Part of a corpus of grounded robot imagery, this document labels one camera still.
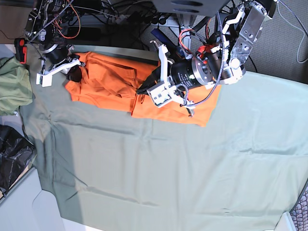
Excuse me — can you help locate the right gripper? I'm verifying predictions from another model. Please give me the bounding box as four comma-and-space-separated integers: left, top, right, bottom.
48, 54, 86, 82

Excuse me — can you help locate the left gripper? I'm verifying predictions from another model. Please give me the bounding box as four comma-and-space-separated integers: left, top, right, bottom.
136, 39, 190, 106

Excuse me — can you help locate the orange T-shirt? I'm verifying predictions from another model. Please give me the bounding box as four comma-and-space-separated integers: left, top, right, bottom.
65, 52, 221, 127

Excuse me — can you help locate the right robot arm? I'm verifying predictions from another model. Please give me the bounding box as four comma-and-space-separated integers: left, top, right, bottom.
24, 0, 85, 87

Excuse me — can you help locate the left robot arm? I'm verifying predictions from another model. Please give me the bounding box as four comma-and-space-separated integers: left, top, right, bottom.
136, 0, 277, 109

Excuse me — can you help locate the blue red clamp tool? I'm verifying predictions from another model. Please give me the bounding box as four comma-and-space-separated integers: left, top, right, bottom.
151, 28, 185, 61

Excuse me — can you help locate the black brick under table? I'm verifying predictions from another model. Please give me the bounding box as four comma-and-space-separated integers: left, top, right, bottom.
66, 27, 101, 41

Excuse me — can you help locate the red black clamp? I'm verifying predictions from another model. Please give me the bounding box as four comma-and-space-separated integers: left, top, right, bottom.
14, 38, 27, 64

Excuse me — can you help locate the olive green garment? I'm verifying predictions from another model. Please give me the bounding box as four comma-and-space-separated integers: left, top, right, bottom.
0, 57, 33, 116

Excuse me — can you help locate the aluminium table leg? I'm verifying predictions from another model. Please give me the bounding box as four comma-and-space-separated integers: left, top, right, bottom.
168, 14, 196, 37

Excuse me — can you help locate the black plastic bag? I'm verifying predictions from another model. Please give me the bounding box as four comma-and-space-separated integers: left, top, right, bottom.
0, 125, 35, 197

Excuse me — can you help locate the green table cloth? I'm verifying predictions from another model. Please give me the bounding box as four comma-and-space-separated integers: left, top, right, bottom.
20, 48, 308, 231

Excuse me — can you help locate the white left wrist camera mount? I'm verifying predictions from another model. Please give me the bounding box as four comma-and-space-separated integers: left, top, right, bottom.
147, 82, 177, 108

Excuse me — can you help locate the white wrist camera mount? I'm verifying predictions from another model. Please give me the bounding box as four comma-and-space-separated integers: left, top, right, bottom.
147, 82, 177, 108
36, 59, 81, 88

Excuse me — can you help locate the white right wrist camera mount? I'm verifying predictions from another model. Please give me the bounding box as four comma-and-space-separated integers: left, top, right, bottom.
36, 59, 81, 88

